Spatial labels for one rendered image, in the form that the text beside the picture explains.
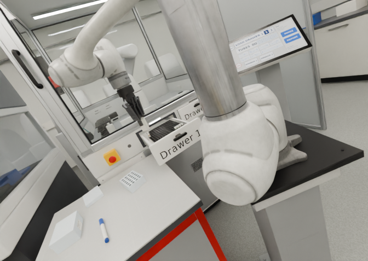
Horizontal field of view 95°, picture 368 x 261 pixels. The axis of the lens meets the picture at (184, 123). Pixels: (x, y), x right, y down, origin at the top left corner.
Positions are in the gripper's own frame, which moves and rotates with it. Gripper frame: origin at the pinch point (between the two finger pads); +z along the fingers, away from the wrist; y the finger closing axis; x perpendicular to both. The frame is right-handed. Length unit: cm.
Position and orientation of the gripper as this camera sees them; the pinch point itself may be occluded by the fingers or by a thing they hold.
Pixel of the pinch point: (143, 124)
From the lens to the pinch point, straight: 87.7
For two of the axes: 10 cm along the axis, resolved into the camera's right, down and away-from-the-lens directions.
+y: 2.1, -4.2, 8.8
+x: -9.0, 2.7, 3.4
